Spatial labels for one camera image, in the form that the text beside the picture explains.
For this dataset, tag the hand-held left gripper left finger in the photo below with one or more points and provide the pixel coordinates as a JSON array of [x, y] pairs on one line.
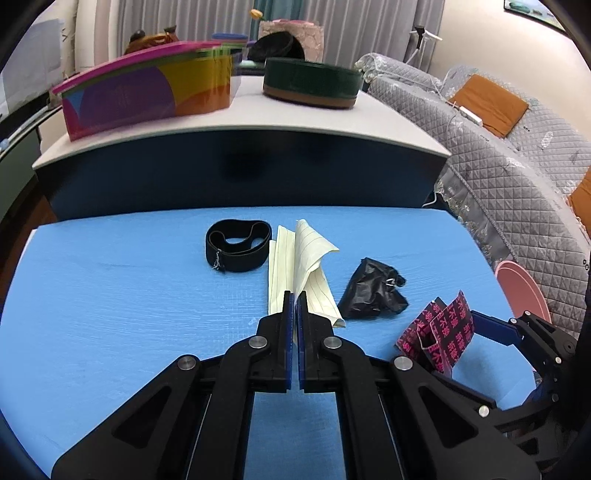
[[288, 332]]

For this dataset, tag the black elastic band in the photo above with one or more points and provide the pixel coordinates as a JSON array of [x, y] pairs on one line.
[[240, 261]]

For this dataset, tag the grey printed cover cloth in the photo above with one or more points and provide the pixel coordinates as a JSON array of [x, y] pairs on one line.
[[37, 55]]

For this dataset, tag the brown plush toy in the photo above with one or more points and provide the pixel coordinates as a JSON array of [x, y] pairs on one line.
[[147, 41]]

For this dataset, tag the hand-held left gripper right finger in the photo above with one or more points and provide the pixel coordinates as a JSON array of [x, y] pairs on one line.
[[302, 332]]

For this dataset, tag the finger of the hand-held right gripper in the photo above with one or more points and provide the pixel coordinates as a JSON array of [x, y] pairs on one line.
[[494, 327]]

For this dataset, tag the white power strip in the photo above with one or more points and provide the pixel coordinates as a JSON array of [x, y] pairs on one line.
[[470, 115]]

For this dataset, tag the multicoloured fan-shaped box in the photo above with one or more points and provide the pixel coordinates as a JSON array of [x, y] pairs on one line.
[[138, 92]]

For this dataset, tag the round green tin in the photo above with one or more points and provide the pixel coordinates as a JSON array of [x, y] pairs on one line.
[[309, 81]]

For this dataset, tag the white coffee table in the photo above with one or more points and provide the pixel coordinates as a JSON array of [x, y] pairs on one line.
[[286, 121]]

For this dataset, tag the crumpled black plastic bag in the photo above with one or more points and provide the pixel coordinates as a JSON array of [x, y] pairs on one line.
[[369, 290]]

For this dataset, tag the wall picture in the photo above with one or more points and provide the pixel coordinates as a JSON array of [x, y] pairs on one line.
[[531, 8]]

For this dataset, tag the pink lace basket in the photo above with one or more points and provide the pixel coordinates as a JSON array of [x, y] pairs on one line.
[[310, 39]]

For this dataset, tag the black packet with pink print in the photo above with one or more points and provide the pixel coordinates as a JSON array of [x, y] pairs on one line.
[[443, 332]]

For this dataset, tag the sofa with grey quilted cover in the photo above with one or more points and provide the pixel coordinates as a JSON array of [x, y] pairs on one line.
[[508, 184]]

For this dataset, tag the orange cushion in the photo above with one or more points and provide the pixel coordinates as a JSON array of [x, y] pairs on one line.
[[489, 104], [582, 194]]

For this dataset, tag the teal curtain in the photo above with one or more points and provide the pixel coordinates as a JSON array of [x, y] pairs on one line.
[[286, 7]]

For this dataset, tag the white curtain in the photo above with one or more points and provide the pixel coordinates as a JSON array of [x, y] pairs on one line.
[[194, 18]]

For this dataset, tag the black cabinet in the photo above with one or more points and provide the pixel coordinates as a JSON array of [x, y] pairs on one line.
[[18, 157]]

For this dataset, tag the yellow lined paper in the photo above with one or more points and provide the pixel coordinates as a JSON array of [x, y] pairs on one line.
[[304, 258]]

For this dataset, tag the black bowl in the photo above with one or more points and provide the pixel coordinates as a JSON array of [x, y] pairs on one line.
[[277, 46]]

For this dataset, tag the stack of coloured plates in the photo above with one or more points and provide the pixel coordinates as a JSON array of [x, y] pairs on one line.
[[231, 38]]

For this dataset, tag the yellow-tipped utensil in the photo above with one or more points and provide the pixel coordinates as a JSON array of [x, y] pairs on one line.
[[256, 14]]

